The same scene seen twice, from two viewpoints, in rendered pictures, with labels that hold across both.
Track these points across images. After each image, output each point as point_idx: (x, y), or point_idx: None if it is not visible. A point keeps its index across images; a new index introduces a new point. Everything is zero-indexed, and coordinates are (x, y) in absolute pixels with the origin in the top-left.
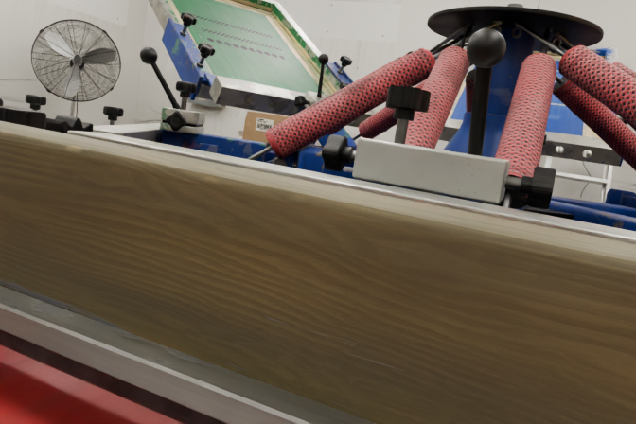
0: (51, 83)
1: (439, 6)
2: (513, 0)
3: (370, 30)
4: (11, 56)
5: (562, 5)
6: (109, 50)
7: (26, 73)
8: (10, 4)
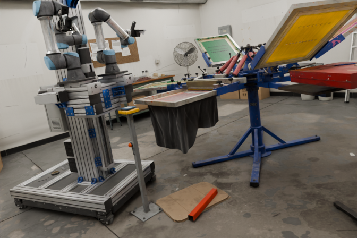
0: (179, 62)
1: None
2: None
3: (277, 11)
4: (168, 58)
5: None
6: (193, 48)
7: (172, 61)
8: (164, 43)
